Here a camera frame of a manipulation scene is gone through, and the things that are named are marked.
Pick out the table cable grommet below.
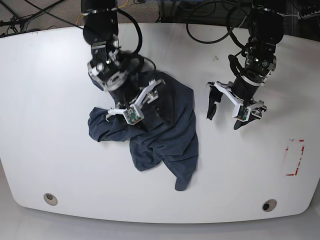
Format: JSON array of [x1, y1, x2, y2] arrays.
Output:
[[262, 199, 277, 212], [43, 193, 58, 206]]

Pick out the yellow cable on floor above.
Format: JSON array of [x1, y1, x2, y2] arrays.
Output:
[[76, 0, 130, 27]]

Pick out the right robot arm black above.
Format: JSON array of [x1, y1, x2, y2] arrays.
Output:
[[81, 0, 165, 127]]

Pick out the white power strip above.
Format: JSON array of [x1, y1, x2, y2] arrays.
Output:
[[297, 5, 320, 20]]

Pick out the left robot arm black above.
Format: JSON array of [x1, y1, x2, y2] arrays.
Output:
[[206, 0, 287, 130]]

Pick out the right table cable grommet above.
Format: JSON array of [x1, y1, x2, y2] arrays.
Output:
[[262, 199, 277, 212]]

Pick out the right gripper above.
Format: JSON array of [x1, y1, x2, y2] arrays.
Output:
[[105, 79, 167, 132]]

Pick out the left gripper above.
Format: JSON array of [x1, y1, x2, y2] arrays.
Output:
[[206, 74, 268, 131]]

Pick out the red tape rectangle marking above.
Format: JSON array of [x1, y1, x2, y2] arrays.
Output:
[[283, 139, 305, 177]]

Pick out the left table cable grommet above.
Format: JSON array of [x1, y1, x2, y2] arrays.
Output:
[[43, 193, 58, 206]]

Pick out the black tripod legs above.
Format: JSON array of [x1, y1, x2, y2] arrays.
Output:
[[0, 0, 81, 31]]

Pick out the dark blue T-shirt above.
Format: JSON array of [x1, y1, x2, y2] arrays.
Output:
[[88, 70, 199, 191]]

